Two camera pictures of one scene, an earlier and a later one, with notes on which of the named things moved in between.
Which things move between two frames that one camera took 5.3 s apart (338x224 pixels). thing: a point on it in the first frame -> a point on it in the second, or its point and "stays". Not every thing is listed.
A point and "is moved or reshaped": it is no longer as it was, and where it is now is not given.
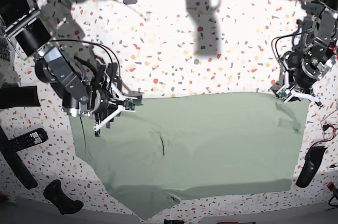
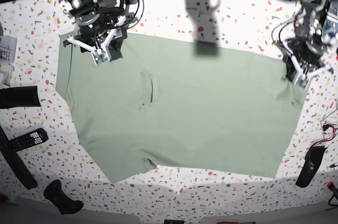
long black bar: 15,161 stays
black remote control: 35,137 stays
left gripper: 110,95 -> 95,36
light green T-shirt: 172,147 is moved or reshaped
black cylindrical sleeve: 18,96 stays
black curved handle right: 312,159 stays
